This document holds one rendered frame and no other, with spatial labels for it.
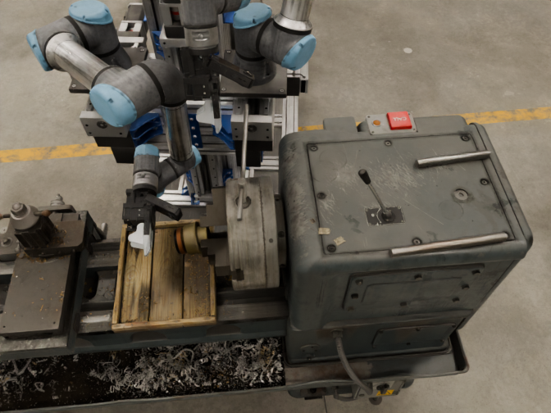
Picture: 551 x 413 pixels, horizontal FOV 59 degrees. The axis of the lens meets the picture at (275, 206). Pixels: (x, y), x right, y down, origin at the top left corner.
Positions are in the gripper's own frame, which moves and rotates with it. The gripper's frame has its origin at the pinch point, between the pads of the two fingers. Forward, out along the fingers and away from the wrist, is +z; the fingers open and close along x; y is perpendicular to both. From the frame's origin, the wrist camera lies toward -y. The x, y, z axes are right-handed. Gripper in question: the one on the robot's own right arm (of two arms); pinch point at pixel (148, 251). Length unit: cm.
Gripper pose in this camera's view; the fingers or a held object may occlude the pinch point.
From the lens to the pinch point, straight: 141.0
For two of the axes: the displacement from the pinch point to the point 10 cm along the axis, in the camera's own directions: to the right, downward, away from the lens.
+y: -10.0, 0.4, -0.9
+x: 0.6, -5.1, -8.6
